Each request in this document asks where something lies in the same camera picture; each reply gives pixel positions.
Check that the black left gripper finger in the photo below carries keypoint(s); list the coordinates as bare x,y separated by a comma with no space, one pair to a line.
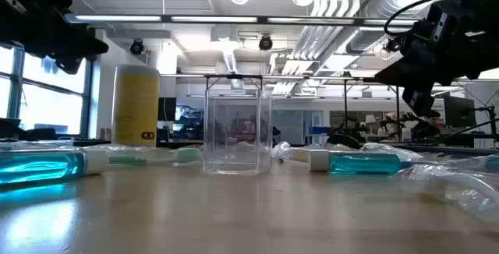
70,64
78,41

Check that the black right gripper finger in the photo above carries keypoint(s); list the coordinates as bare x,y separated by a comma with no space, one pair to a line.
409,76
421,102

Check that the blue mouthwash bottle white cap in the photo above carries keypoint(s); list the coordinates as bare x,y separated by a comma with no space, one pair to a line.
39,166
362,163

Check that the white toothbrush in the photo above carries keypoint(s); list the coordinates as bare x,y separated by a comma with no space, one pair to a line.
35,145

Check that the green toothbrush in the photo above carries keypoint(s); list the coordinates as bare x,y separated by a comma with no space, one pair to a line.
128,161

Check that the person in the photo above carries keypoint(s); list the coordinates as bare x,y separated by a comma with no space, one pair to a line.
423,129

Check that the black computer monitor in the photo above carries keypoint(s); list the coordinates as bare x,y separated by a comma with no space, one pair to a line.
460,111

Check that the large window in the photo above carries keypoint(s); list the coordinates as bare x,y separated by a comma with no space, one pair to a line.
50,110

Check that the yellow wipes canister white lid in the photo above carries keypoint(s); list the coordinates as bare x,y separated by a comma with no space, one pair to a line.
134,106

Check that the overhead light bar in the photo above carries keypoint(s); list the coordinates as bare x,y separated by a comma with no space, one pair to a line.
214,19

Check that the clear acrylic square holder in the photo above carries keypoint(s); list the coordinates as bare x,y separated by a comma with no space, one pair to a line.
238,160

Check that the black ceiling camera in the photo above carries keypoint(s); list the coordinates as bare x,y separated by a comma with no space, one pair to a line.
266,43
137,47
391,45

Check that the black background workstation frame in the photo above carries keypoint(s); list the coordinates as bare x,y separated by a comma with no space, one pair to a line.
345,106

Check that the black aluminium table frame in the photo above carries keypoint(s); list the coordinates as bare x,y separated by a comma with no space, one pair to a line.
179,143

